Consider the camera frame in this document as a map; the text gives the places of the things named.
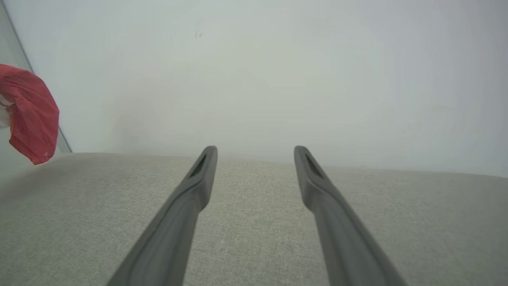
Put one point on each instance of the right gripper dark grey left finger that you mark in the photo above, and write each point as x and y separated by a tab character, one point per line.
174	230

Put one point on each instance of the red and white garment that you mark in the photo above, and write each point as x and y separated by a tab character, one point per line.
31	115

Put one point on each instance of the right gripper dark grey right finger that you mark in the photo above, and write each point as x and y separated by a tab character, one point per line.
341	234

